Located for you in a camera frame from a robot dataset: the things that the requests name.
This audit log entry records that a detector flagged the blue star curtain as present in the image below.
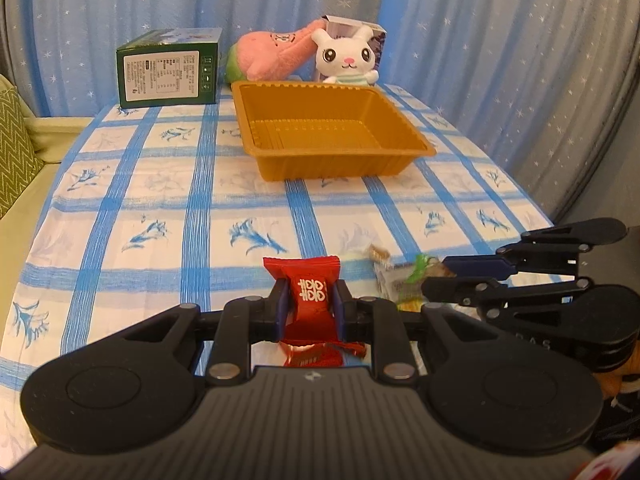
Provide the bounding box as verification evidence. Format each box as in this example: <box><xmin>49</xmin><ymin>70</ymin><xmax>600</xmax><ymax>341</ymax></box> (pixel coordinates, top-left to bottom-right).
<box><xmin>0</xmin><ymin>0</ymin><xmax>640</xmax><ymax>226</ymax></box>

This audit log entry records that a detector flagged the pink plush toy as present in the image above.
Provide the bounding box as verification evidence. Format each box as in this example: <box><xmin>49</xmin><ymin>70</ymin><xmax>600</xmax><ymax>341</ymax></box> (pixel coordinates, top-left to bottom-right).
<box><xmin>227</xmin><ymin>19</ymin><xmax>326</xmax><ymax>82</ymax></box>

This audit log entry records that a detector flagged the blue checked tablecloth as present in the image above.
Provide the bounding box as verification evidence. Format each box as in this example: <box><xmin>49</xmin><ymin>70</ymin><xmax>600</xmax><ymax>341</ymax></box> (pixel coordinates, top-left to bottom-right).
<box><xmin>0</xmin><ymin>81</ymin><xmax>576</xmax><ymax>461</ymax></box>

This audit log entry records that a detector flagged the beige sofa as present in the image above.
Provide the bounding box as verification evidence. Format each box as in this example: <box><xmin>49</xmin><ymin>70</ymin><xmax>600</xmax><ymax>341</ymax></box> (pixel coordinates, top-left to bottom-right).
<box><xmin>0</xmin><ymin>74</ymin><xmax>97</xmax><ymax>321</ymax></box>

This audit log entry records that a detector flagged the person's right hand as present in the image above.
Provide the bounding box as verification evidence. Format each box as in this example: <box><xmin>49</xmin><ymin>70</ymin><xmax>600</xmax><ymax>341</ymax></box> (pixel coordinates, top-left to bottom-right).
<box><xmin>596</xmin><ymin>352</ymin><xmax>640</xmax><ymax>402</ymax></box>

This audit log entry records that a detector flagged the red candy packet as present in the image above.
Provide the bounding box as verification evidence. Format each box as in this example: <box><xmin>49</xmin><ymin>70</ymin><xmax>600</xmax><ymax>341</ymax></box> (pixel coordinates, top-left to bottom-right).
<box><xmin>262</xmin><ymin>255</ymin><xmax>368</xmax><ymax>369</ymax></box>

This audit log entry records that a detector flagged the green cardboard box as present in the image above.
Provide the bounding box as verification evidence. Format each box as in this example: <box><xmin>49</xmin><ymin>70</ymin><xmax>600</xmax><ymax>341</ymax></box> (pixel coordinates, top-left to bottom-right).
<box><xmin>116</xmin><ymin>28</ymin><xmax>224</xmax><ymax>109</ymax></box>

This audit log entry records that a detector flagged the orange plastic tray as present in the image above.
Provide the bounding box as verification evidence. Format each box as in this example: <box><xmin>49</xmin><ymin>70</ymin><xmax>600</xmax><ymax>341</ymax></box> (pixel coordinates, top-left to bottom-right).
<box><xmin>232</xmin><ymin>80</ymin><xmax>437</xmax><ymax>182</ymax></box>

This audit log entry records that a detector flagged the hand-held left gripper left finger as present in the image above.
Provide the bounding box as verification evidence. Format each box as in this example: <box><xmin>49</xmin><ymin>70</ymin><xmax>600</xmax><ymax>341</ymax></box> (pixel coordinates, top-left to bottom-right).
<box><xmin>95</xmin><ymin>279</ymin><xmax>292</xmax><ymax>387</ymax></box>

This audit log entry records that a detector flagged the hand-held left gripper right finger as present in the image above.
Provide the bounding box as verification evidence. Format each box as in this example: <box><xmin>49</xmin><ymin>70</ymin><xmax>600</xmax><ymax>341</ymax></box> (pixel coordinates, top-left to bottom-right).
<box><xmin>334</xmin><ymin>279</ymin><xmax>507</xmax><ymax>385</ymax></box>

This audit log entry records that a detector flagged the clear green snack packet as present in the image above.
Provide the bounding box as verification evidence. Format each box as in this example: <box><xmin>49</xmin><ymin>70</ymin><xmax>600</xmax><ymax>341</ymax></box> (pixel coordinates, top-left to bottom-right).
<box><xmin>374</xmin><ymin>254</ymin><xmax>457</xmax><ymax>312</ymax></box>

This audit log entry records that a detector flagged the white bunny plush toy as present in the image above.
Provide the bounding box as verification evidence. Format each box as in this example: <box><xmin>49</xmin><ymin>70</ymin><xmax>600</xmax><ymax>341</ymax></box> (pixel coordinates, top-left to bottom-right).
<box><xmin>311</xmin><ymin>26</ymin><xmax>381</xmax><ymax>86</ymax></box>

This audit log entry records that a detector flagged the green zigzag pillow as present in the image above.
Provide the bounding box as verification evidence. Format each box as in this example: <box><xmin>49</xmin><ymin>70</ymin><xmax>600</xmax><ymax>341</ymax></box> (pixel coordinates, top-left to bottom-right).
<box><xmin>0</xmin><ymin>75</ymin><xmax>46</xmax><ymax>219</ymax></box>

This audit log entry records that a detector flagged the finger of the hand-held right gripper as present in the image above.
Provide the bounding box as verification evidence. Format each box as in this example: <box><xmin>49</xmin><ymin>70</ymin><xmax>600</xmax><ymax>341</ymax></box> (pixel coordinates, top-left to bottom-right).
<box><xmin>422</xmin><ymin>275</ymin><xmax>597</xmax><ymax>322</ymax></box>
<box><xmin>442</xmin><ymin>217</ymin><xmax>629</xmax><ymax>280</ymax></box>

